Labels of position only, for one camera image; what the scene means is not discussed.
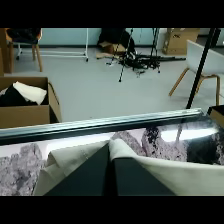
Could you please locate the white garment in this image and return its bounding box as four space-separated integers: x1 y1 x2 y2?
12 80 48 106

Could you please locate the silver frame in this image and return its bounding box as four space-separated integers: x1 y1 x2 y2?
0 107 205 146

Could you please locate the white chair with wooden legs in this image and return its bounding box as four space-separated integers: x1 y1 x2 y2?
168 39 224 107

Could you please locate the cream garment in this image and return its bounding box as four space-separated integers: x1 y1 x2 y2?
32 137 224 197

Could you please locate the black garment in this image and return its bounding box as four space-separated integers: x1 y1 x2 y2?
0 83 50 108

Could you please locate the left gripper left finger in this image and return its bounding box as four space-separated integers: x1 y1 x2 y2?
44 143 111 197

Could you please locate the large cardboard box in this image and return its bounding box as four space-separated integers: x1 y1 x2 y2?
161 27 201 56

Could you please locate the small flat cardboard box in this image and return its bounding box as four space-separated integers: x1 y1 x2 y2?
95 40 127 61

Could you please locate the heap of black tripods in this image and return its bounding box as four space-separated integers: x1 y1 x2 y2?
105 27 187 83

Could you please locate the cardboard box with dark top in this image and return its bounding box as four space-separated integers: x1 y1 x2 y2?
206 104 224 130

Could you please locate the black bag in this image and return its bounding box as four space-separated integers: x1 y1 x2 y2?
97 27 136 54

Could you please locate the black slanted pole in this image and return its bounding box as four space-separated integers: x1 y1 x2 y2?
184 27 222 110

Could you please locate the open cardboard box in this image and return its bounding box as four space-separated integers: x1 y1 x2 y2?
0 76 63 130

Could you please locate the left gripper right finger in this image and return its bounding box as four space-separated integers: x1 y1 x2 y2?
113 157 177 197

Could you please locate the white clothes rack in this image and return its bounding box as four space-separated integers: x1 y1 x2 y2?
14 27 90 63

